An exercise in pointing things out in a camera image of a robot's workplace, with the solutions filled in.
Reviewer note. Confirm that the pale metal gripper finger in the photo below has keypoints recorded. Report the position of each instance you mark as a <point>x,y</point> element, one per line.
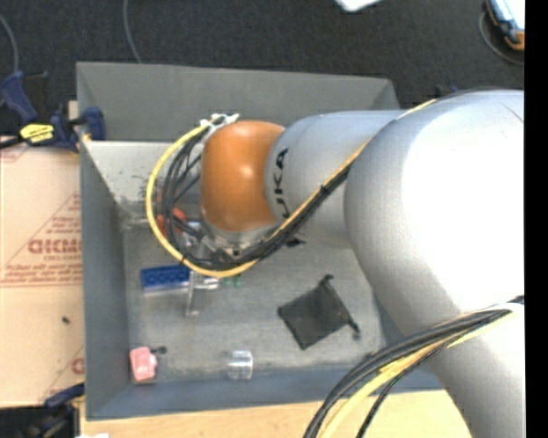
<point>192,297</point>

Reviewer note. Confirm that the blue flat block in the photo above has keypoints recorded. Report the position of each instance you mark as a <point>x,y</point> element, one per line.
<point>164,277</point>

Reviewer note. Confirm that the orange-red small object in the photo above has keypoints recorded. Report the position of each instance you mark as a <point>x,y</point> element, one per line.
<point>177,215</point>

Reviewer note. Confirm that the grey metal bin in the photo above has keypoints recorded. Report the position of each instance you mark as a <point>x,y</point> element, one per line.
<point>237,331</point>

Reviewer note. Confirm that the pink rectangular block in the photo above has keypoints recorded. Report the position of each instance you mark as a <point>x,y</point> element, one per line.
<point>142,365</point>

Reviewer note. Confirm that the black cloth pouch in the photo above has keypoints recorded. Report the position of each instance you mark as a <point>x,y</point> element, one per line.
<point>314,314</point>

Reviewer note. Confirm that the brown cardboard board red print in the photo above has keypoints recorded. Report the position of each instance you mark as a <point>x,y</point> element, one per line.
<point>36,244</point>

